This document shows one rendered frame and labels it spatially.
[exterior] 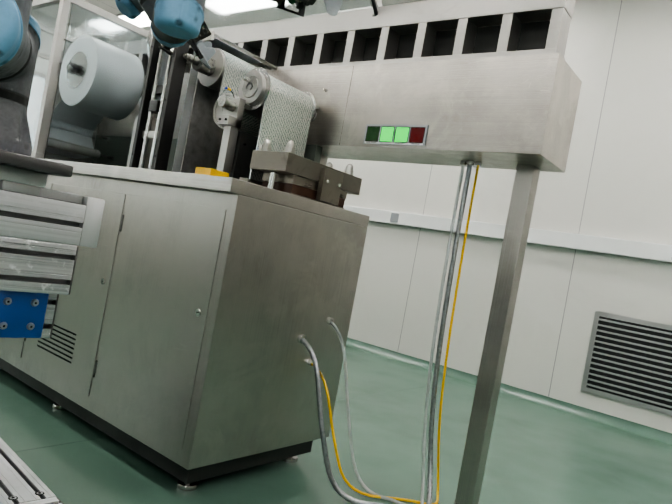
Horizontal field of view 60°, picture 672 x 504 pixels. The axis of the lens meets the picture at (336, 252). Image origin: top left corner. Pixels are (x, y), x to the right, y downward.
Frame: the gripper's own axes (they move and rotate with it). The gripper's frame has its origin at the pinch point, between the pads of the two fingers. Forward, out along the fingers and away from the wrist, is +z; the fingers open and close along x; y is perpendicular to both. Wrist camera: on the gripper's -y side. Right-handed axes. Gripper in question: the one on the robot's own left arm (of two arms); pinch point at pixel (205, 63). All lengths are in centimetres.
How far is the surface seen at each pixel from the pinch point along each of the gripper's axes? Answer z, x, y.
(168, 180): 6.1, -41.9, -25.5
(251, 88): 10.9, -10.6, 9.2
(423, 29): 22, -16, 70
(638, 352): 272, -43, 129
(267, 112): 17.7, -17.5, 9.7
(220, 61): 7.4, 12.2, 4.4
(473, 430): 101, -111, 15
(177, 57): -1.7, 12.3, -7.7
